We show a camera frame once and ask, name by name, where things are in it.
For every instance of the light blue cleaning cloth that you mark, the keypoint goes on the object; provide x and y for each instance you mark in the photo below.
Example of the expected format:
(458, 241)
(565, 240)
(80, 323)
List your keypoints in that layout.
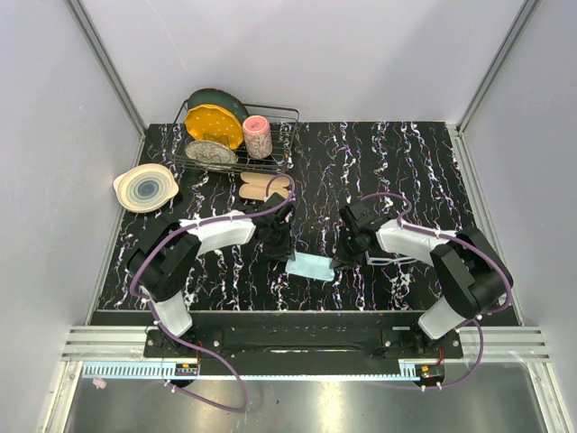
(310, 266)

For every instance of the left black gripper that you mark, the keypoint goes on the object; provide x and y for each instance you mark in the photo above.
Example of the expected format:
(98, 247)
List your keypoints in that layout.
(283, 252)

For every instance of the cream bowl with rings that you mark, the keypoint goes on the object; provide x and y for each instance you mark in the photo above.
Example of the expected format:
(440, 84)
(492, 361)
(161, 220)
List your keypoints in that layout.
(145, 188)

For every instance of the black wire dish rack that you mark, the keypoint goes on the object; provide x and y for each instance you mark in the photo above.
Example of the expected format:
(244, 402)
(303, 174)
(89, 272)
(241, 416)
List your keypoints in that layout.
(284, 123)

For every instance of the pink patterned cup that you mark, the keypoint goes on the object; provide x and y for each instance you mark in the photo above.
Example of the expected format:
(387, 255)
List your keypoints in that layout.
(257, 137)

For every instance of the white frame sunglasses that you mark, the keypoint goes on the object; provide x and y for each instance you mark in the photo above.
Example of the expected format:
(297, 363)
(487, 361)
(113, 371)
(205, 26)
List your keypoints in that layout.
(374, 260)

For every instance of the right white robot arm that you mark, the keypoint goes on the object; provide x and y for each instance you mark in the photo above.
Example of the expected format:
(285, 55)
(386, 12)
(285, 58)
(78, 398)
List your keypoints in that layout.
(470, 272)

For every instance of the dark green plate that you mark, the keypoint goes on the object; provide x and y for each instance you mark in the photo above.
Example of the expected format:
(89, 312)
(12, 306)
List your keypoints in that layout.
(217, 97)

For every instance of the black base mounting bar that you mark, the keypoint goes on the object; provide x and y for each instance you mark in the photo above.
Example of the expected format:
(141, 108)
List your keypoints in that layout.
(391, 335)

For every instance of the black glasses case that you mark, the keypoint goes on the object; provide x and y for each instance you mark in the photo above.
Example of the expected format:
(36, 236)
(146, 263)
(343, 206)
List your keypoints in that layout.
(257, 186)

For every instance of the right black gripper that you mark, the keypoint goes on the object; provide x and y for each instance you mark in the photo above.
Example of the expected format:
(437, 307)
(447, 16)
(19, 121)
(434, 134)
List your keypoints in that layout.
(342, 258)

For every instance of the grey patterned small plate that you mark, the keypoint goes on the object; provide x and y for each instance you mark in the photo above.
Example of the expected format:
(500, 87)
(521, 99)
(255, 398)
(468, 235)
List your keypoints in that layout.
(210, 154)

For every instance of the yellow dotted plate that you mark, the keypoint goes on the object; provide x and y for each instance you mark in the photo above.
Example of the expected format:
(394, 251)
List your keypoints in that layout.
(216, 124)

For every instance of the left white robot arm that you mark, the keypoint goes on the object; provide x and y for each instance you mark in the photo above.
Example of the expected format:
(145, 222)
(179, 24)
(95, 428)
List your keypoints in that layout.
(161, 261)

